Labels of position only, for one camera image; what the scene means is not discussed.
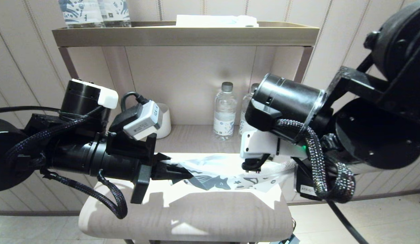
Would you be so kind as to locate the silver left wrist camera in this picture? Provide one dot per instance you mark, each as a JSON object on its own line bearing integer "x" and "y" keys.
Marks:
{"x": 142, "y": 120}

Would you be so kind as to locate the water bottle blue print label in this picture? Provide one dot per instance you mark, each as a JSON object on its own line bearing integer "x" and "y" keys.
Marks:
{"x": 115, "y": 12}

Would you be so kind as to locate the beige wooden shelf unit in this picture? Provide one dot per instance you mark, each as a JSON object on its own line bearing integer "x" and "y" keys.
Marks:
{"x": 183, "y": 37}

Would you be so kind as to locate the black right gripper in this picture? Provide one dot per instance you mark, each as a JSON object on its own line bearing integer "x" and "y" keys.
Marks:
{"x": 306, "y": 186}

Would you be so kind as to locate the horse print plastic pouch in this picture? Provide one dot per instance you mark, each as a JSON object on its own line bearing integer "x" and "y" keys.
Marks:
{"x": 223, "y": 183}

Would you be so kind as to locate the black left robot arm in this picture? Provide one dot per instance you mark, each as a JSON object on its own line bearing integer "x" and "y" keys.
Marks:
{"x": 13, "y": 152}

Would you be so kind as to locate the patterned pouches on top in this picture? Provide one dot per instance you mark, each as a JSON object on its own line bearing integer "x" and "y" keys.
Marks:
{"x": 79, "y": 13}

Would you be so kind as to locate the white packet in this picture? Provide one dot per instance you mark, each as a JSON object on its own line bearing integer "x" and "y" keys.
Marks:
{"x": 210, "y": 21}

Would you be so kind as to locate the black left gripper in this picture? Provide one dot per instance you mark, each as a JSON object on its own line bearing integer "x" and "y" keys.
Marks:
{"x": 128, "y": 159}

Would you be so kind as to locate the clear water bottle black cap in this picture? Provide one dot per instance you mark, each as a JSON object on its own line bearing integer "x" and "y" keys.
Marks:
{"x": 245, "y": 112}
{"x": 225, "y": 115}

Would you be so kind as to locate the white ribbed ceramic mug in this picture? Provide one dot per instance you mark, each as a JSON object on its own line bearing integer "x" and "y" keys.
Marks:
{"x": 164, "y": 122}

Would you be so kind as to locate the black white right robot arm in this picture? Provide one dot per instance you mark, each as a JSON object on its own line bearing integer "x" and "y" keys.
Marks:
{"x": 376, "y": 135}

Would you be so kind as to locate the white plastic comb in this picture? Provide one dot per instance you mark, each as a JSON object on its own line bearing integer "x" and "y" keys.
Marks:
{"x": 281, "y": 166}

